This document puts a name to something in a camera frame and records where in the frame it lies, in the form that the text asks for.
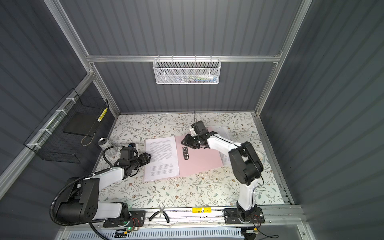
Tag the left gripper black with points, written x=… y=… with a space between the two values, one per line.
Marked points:
x=144 y=159

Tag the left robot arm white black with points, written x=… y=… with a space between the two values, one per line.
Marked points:
x=78 y=201

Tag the white perforated front rail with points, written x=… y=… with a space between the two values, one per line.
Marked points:
x=176 y=234

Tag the black handled pliers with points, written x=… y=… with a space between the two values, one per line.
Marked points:
x=160 y=212

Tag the white wire mesh basket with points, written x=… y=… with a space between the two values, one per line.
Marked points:
x=166 y=72

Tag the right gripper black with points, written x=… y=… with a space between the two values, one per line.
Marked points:
x=188 y=141

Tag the tubes in white basket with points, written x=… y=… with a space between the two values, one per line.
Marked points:
x=210 y=79

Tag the pink folder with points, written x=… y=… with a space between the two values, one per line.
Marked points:
x=195 y=161

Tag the yellow marker in black basket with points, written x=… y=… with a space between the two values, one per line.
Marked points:
x=102 y=115

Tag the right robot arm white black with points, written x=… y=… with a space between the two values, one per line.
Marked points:
x=245 y=162

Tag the yellow spirit level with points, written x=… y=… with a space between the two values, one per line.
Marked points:
x=202 y=210

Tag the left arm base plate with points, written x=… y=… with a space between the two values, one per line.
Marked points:
x=136 y=219

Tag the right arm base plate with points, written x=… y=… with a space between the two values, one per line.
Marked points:
x=238 y=216

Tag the printed paper sheet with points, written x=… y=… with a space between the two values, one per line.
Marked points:
x=164 y=162

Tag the black wire basket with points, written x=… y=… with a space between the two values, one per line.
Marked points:
x=68 y=134

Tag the printed paper sheets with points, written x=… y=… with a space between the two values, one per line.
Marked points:
x=223 y=132

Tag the silver drink can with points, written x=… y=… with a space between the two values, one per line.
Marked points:
x=102 y=142

